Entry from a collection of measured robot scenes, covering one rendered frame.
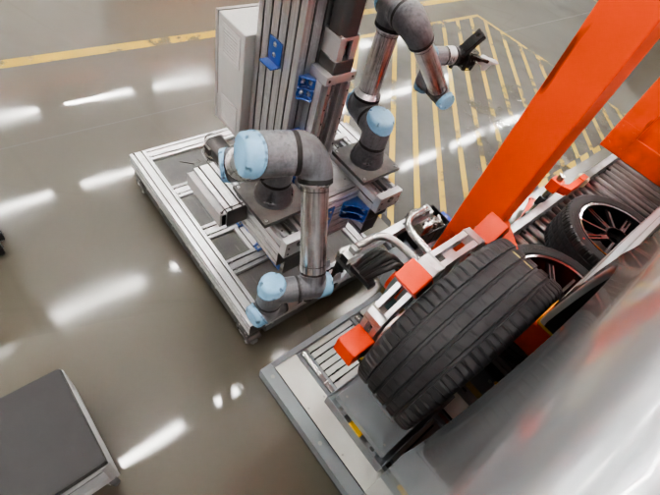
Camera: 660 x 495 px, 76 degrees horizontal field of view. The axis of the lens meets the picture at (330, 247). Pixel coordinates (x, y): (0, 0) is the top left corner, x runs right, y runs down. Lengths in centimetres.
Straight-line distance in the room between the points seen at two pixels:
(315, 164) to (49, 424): 126
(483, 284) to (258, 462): 128
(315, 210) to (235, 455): 124
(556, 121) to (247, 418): 168
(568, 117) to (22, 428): 201
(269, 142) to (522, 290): 75
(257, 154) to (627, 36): 101
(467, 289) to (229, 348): 134
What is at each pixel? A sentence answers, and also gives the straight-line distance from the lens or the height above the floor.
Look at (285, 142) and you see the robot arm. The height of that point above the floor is 134.
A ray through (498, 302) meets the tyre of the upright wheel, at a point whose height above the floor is 116.
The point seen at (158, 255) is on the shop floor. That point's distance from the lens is 248.
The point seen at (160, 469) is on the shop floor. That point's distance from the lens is 205.
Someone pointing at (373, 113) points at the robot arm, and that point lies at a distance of 179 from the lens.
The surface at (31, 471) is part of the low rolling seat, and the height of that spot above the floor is 34.
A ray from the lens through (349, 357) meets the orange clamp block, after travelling 128.
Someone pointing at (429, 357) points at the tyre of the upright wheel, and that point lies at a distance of 116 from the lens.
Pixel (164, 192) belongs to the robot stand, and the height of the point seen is 23.
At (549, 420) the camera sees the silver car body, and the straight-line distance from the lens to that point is 52.
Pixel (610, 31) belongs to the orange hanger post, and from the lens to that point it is 148.
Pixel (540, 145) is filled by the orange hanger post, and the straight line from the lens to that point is 160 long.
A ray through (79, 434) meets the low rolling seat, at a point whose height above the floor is 34.
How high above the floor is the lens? 200
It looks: 50 degrees down
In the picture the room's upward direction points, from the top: 20 degrees clockwise
